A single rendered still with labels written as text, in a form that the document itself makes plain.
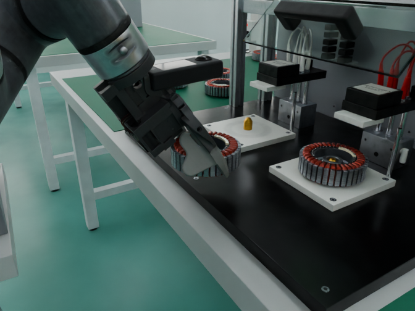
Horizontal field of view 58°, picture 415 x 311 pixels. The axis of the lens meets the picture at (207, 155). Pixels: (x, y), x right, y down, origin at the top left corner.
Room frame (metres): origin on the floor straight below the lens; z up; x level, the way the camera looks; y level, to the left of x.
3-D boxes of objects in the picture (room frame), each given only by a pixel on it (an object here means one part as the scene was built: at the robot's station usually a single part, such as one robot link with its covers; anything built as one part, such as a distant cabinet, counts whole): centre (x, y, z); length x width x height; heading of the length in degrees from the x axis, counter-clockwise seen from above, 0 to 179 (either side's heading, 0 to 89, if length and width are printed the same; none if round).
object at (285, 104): (0.85, -0.21, 0.80); 0.07 x 0.05 x 0.06; 31
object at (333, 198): (0.57, -0.21, 0.78); 0.15 x 0.15 x 0.01; 31
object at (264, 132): (0.78, -0.09, 0.78); 0.15 x 0.15 x 0.01; 31
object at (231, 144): (0.54, 0.00, 0.83); 0.11 x 0.11 x 0.04
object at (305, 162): (0.57, -0.21, 0.80); 0.11 x 0.11 x 0.04
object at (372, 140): (0.64, -0.34, 0.80); 0.07 x 0.05 x 0.06; 31
